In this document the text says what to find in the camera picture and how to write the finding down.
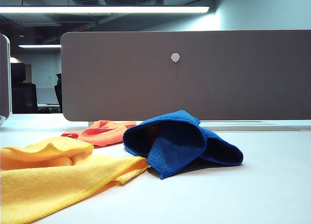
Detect blue microfiber rag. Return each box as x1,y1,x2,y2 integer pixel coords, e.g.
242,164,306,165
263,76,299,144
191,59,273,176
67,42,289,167
122,109,244,180

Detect orange microfiber rag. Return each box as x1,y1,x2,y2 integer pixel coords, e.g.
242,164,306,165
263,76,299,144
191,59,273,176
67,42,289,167
60,120,138,149

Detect yellow microfiber rag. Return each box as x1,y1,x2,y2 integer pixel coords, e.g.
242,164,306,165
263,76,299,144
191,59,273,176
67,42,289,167
0,136,149,224

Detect brown fabric desk divider panel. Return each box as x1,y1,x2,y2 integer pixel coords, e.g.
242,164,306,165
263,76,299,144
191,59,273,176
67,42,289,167
60,29,311,122

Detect white round adhesive hook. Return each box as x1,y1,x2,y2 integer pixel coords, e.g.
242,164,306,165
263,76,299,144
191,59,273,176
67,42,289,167
170,52,181,69

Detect dark narrow chair back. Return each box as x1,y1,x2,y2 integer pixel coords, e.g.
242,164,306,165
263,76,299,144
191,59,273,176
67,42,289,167
54,73,63,113

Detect long ceiling light strip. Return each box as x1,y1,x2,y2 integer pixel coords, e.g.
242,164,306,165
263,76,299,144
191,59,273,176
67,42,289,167
0,6,210,14

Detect short ceiling light strip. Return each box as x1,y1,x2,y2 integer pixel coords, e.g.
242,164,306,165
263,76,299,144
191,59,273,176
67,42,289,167
18,44,62,49

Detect black office chair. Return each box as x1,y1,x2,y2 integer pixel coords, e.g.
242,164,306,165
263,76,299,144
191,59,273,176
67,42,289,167
11,63,38,114

